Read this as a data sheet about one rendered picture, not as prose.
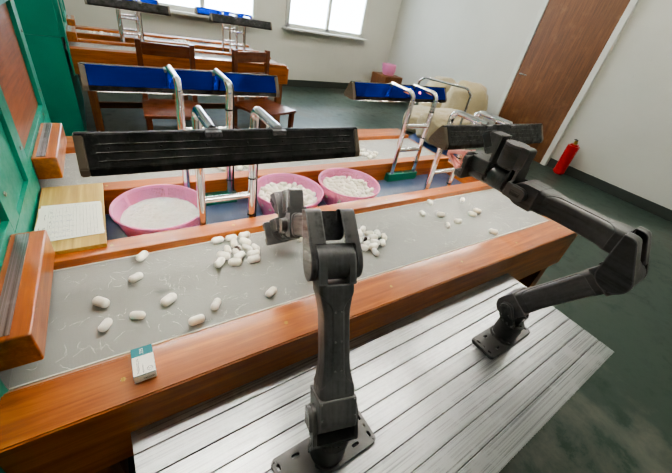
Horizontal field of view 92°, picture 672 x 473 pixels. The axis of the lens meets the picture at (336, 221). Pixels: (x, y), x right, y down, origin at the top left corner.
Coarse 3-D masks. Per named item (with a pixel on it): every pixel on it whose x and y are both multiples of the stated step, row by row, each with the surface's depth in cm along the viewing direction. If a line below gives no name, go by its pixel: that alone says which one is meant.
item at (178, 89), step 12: (168, 72) 102; (216, 72) 111; (180, 84) 97; (228, 84) 104; (180, 96) 98; (228, 96) 105; (180, 108) 100; (228, 108) 108; (180, 120) 102; (228, 120) 110; (228, 168) 119; (228, 180) 122; (216, 192) 124; (228, 192) 125
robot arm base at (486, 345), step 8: (488, 328) 95; (496, 328) 92; (504, 328) 90; (520, 328) 88; (480, 336) 92; (488, 336) 93; (496, 336) 92; (504, 336) 90; (512, 336) 90; (520, 336) 95; (480, 344) 90; (488, 344) 90; (496, 344) 91; (504, 344) 91; (512, 344) 91; (488, 352) 88; (496, 352) 88
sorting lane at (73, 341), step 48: (480, 192) 161; (336, 240) 108; (432, 240) 118; (480, 240) 123; (96, 288) 76; (144, 288) 78; (192, 288) 81; (240, 288) 84; (288, 288) 86; (48, 336) 65; (96, 336) 66; (144, 336) 68
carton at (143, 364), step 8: (136, 352) 61; (144, 352) 61; (152, 352) 61; (136, 360) 59; (144, 360) 60; (152, 360) 60; (136, 368) 58; (144, 368) 58; (152, 368) 59; (136, 376) 57; (144, 376) 58; (152, 376) 59
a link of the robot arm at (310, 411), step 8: (312, 408) 56; (312, 416) 55; (312, 424) 55; (312, 432) 55; (328, 432) 57; (336, 432) 58; (344, 432) 58; (352, 432) 58; (312, 440) 55; (320, 440) 56; (328, 440) 56; (336, 440) 57; (344, 440) 57; (312, 448) 55
